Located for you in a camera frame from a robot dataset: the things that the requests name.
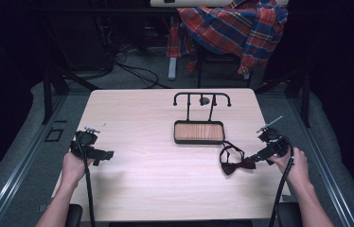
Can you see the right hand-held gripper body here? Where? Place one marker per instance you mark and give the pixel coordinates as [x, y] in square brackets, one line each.
[274, 142]

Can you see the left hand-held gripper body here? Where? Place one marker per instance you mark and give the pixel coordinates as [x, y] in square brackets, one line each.
[85, 142]

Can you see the dark red bow tie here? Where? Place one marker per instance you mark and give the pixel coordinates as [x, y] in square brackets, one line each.
[237, 164]

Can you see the person's right hand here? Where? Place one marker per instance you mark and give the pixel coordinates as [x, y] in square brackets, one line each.
[293, 167]

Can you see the person's left hand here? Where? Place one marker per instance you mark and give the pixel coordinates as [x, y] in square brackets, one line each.
[72, 168]

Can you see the black metal stand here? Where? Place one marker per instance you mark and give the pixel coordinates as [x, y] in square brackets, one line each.
[304, 94]
[48, 94]

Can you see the black chair armrest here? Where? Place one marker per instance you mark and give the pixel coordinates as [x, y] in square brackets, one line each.
[74, 216]

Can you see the black rack with wooden tray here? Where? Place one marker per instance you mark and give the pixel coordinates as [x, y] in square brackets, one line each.
[199, 131]

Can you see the white table with leg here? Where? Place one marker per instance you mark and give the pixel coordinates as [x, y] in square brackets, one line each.
[172, 67]

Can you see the red blue plaid cloth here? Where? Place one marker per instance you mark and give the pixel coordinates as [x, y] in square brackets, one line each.
[238, 28]

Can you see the black floor socket frame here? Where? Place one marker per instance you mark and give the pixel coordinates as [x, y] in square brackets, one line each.
[54, 135]

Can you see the black chair frame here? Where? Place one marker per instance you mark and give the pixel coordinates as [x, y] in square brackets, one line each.
[221, 61]

